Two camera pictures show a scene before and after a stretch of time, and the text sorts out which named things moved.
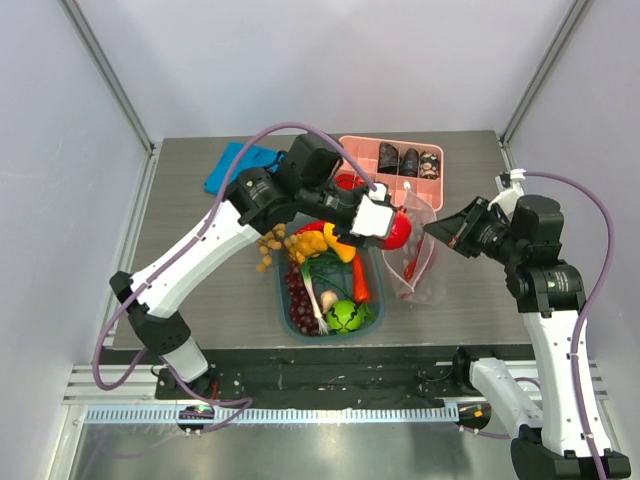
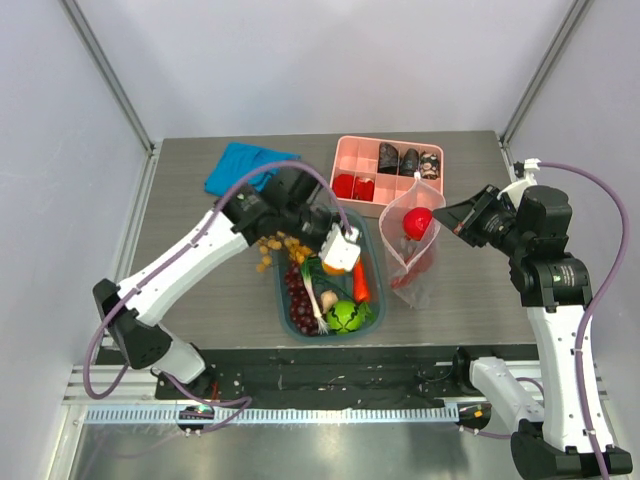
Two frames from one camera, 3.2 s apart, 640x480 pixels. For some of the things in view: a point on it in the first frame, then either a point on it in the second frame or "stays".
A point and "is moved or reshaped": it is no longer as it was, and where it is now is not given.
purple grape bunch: [301, 306] stays
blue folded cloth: [251, 156] stays
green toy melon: [345, 317] stays
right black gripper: [470, 235] → [478, 216]
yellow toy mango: [345, 251] is moved or reshaped
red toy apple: [400, 231] → [415, 222]
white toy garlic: [328, 300] stays
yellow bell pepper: [308, 243] stays
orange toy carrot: [362, 292] stays
